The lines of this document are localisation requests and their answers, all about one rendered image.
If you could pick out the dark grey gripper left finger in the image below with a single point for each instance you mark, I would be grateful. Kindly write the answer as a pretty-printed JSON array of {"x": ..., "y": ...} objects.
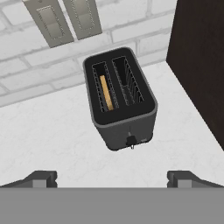
[{"x": 40, "y": 179}]

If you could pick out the black toaster lever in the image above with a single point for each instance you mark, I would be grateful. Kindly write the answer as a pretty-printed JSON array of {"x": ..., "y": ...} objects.
[{"x": 131, "y": 141}]

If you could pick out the black two-slot toaster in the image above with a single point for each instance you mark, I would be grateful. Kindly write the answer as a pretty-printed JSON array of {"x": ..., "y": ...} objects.
[{"x": 119, "y": 96}]

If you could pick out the dark brown cabinet panel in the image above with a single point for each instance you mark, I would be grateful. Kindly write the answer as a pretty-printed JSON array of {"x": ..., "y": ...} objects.
[{"x": 199, "y": 61}]

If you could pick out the grey wall outlet plate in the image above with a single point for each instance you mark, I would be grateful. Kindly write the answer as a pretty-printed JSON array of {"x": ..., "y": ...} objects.
[
  {"x": 49, "y": 22},
  {"x": 83, "y": 17}
]

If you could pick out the golden bread slice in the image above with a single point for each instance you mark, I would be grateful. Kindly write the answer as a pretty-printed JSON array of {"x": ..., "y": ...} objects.
[{"x": 106, "y": 93}]

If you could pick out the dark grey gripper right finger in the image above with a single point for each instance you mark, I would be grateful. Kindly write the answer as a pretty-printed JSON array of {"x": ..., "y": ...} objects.
[{"x": 183, "y": 179}]

